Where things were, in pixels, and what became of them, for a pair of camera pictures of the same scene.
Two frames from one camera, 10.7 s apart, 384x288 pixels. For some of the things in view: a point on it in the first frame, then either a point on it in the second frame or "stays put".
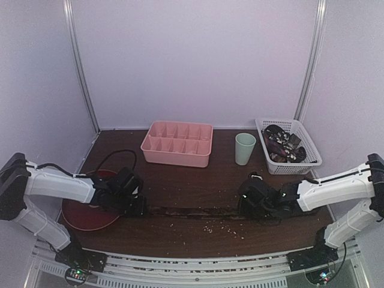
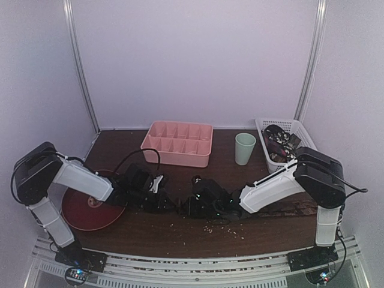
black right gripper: x=244 y=207 -> x=191 y=206
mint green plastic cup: x=244 y=145 stays put
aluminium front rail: x=261 y=271 stays put
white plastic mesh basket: x=312 y=157 stays put
